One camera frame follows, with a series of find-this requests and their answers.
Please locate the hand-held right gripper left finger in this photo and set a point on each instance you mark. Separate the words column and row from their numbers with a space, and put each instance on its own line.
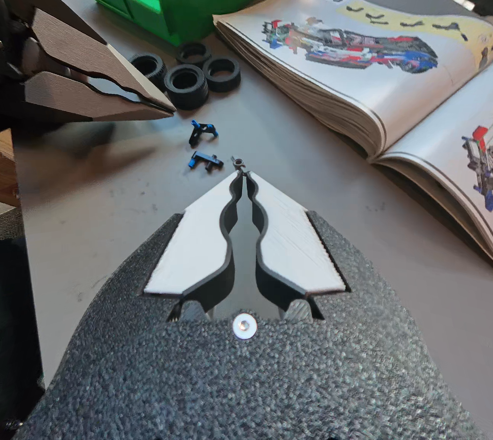
column 192, row 247

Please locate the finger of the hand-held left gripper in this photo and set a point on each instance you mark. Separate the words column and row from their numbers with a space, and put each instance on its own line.
column 77, row 101
column 77, row 43

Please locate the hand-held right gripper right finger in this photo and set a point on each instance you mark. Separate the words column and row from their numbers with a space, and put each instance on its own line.
column 296, row 251

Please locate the black angled beam blue pin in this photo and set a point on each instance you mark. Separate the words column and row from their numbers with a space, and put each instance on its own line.
column 206, row 161

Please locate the grey axle connector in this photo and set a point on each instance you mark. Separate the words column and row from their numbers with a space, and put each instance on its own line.
column 238, row 162

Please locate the black beam two blue pins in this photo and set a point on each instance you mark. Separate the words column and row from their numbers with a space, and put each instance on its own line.
column 201, row 132

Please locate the black rubber toy tyre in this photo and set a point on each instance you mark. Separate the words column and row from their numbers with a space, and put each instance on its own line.
column 183, row 57
column 134, row 66
column 186, row 101
column 221, row 86

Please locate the wooden furniture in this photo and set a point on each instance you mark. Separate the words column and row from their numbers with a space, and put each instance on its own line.
column 5, row 166

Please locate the open instruction book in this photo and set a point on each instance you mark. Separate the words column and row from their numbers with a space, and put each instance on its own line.
column 385, row 82

